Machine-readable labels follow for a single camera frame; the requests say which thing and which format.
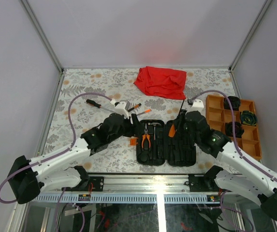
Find orange handled pliers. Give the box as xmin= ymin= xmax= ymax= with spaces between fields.
xmin=141 ymin=124 xmax=151 ymax=150

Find chrome claw hammer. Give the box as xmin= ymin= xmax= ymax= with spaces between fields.
xmin=148 ymin=122 xmax=161 ymax=141

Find black plastic tool case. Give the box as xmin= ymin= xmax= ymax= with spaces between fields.
xmin=136 ymin=119 xmax=196 ymax=167

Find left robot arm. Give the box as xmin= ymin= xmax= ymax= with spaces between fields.
xmin=8 ymin=113 xmax=143 ymax=204

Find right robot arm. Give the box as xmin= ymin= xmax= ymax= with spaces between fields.
xmin=174 ymin=111 xmax=277 ymax=221

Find orange case latch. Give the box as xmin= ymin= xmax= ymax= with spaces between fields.
xmin=130 ymin=137 xmax=138 ymax=146

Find small orange black screwdriver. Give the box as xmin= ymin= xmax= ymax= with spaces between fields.
xmin=128 ymin=103 xmax=142 ymax=112

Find black orange large screwdriver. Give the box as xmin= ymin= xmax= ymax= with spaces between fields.
xmin=86 ymin=99 xmax=114 ymax=113

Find floral patterned table mat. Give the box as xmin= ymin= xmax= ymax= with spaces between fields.
xmin=38 ymin=68 xmax=260 ymax=174

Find red cloth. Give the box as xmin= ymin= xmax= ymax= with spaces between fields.
xmin=134 ymin=66 xmax=187 ymax=100

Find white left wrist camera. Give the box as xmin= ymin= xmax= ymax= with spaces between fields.
xmin=110 ymin=99 xmax=131 ymax=119

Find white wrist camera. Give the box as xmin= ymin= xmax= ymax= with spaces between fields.
xmin=110 ymin=99 xmax=131 ymax=119
xmin=187 ymin=99 xmax=204 ymax=113

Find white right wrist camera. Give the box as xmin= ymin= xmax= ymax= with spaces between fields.
xmin=187 ymin=99 xmax=204 ymax=113

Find orange handled small saw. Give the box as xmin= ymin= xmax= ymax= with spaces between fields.
xmin=137 ymin=109 xmax=152 ymax=116

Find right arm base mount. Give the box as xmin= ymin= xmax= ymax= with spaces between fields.
xmin=184 ymin=173 xmax=220 ymax=192

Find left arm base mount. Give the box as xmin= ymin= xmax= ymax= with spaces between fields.
xmin=62 ymin=176 xmax=104 ymax=192

